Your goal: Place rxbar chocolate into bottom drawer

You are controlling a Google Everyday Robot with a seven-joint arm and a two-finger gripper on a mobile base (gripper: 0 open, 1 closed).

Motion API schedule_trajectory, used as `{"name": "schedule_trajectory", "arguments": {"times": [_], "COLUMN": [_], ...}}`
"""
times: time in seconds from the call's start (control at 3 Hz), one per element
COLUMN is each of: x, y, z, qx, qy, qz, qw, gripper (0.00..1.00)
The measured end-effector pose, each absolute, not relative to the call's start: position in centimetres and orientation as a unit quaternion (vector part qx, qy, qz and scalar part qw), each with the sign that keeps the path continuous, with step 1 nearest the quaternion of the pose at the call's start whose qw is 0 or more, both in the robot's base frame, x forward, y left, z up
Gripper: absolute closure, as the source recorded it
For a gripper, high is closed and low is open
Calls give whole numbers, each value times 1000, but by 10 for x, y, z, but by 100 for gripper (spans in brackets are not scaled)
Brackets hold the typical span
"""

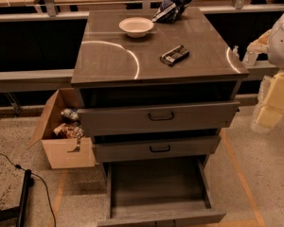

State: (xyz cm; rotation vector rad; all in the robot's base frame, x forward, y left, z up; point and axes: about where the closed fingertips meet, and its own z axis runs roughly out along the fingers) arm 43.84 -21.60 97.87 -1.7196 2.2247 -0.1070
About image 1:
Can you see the grey drawer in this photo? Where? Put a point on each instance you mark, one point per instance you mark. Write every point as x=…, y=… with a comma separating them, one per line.
x=156, y=149
x=170, y=192
x=151, y=119

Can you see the small clear bottle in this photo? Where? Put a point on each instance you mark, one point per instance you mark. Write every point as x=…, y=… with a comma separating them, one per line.
x=236, y=51

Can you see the grey middle drawer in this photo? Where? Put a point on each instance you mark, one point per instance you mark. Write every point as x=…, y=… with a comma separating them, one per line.
x=156, y=149

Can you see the grey top drawer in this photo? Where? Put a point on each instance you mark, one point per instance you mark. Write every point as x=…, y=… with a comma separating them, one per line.
x=151, y=119

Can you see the cardboard box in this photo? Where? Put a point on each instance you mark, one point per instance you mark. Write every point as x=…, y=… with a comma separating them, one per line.
x=61, y=152

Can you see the clear sanitizer bottle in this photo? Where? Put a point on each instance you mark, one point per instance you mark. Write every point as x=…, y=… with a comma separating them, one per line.
x=251, y=55

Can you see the grey bottom drawer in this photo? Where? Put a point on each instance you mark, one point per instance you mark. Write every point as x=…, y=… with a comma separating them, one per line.
x=170, y=192

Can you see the white paper bowl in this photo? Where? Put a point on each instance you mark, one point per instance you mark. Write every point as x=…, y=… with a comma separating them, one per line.
x=136, y=27

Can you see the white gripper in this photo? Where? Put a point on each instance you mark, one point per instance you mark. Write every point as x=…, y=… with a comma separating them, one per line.
x=282, y=44

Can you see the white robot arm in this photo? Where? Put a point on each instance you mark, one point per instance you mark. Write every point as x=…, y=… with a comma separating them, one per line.
x=275, y=51

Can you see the crumpled snack bag in box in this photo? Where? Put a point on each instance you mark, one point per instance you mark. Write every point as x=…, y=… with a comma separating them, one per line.
x=71, y=130

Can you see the white packet in box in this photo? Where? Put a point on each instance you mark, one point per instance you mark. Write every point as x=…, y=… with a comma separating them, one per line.
x=70, y=114

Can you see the grey drawer cabinet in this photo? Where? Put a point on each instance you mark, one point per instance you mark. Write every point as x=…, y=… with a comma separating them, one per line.
x=114, y=70

